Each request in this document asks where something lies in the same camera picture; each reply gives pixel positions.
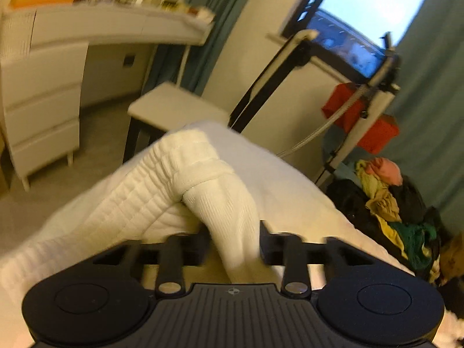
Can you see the right teal curtain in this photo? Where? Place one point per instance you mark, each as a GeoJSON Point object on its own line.
{"type": "Point", "coordinates": [429, 108]}

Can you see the pile of mixed clothes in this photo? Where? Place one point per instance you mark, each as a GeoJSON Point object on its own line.
{"type": "Point", "coordinates": [386, 206]}

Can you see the black leaning board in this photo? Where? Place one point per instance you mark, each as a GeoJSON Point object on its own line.
{"type": "Point", "coordinates": [295, 53]}

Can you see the left teal curtain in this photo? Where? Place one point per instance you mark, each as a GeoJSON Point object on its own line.
{"type": "Point", "coordinates": [218, 20]}

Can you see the teal curtain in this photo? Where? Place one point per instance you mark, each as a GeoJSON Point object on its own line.
{"type": "Point", "coordinates": [429, 108]}
{"type": "Point", "coordinates": [218, 20]}

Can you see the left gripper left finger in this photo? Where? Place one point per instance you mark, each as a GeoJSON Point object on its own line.
{"type": "Point", "coordinates": [175, 253]}

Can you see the pink white bed duvet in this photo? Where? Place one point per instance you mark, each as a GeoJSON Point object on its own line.
{"type": "Point", "coordinates": [360, 295]}

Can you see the white sweatpants with black stripe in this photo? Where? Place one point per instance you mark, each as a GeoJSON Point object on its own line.
{"type": "Point", "coordinates": [189, 177]}

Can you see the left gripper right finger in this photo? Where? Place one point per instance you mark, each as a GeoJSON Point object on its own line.
{"type": "Point", "coordinates": [289, 252]}

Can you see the white dressing table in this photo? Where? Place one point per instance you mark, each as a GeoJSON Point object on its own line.
{"type": "Point", "coordinates": [43, 56]}

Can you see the black framed window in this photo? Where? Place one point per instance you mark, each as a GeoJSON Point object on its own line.
{"type": "Point", "coordinates": [353, 35]}

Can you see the white stool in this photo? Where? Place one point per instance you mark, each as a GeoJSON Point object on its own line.
{"type": "Point", "coordinates": [167, 107]}

